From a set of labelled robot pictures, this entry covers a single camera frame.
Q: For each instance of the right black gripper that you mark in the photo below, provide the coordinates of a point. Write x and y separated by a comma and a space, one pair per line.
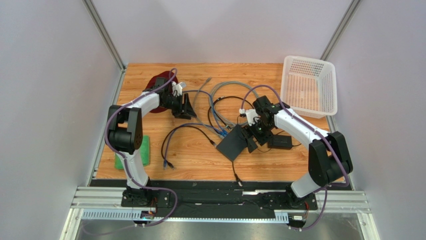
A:
251, 135

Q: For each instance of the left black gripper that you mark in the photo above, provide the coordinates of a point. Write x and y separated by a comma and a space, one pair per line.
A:
187, 108

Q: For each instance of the black network switch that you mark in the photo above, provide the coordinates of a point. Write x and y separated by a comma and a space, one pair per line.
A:
233, 143

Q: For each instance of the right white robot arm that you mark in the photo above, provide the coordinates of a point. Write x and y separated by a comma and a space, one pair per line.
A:
328, 154

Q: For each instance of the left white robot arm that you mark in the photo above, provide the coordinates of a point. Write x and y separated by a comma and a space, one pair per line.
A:
123, 133

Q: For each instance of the black power adapter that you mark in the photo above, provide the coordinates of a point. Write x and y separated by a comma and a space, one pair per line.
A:
282, 142

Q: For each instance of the dark red cloth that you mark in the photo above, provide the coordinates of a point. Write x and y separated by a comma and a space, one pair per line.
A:
154, 81

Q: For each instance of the green cloth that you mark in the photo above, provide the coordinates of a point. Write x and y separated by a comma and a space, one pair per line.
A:
144, 154

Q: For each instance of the white plastic basket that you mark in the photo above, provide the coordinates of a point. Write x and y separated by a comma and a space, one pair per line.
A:
309, 86

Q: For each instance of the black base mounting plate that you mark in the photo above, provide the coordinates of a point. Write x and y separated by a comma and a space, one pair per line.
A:
217, 199

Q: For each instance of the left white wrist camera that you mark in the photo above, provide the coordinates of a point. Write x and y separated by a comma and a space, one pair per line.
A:
177, 88

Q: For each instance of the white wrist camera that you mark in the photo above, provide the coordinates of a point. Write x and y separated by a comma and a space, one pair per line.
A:
251, 116
177, 88

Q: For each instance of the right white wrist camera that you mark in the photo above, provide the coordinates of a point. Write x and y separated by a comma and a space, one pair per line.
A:
251, 116

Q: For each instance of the aluminium frame rail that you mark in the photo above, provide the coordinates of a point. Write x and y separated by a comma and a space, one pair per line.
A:
97, 211

